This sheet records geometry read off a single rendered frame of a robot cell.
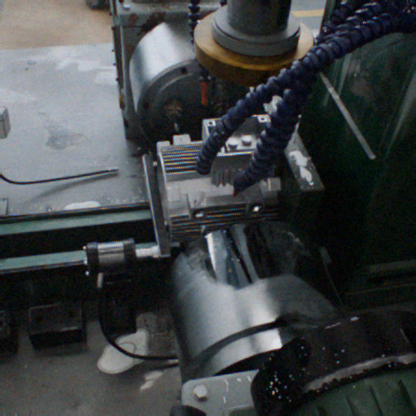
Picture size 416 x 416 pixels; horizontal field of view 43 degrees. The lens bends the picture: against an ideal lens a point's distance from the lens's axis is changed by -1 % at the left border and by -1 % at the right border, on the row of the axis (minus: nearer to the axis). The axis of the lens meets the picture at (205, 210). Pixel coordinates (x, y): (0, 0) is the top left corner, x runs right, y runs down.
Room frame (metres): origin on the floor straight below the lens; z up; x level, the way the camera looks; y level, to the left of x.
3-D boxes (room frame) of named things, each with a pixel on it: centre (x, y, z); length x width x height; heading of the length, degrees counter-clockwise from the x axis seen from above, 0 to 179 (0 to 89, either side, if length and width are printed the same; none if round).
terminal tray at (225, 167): (0.72, -0.05, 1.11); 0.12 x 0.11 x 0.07; 104
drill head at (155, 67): (1.06, 0.07, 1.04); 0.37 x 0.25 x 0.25; 14
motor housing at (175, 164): (0.71, -0.01, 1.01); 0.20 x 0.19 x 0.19; 104
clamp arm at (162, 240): (0.66, 0.09, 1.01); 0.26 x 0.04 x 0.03; 14
